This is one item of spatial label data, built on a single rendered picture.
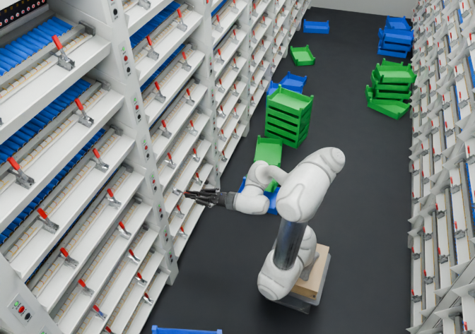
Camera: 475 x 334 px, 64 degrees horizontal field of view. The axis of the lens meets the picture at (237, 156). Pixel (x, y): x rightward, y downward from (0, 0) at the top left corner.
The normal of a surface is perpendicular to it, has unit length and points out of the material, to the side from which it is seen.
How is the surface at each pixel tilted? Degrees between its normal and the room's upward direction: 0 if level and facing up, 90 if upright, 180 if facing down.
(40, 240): 21
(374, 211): 0
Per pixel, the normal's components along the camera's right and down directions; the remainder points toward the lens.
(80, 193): 0.34, -0.60
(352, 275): 0.00, -0.73
